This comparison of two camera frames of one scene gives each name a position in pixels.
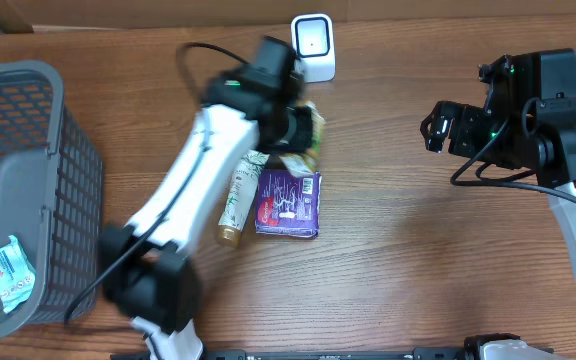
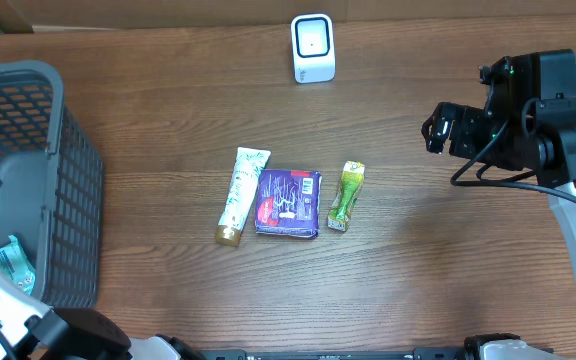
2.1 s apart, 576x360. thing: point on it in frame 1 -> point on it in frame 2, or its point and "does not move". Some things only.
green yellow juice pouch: [304, 162] -> [350, 188]
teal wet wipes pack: [14, 277] does not move
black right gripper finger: [435, 126] does not move
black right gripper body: [470, 131] does not move
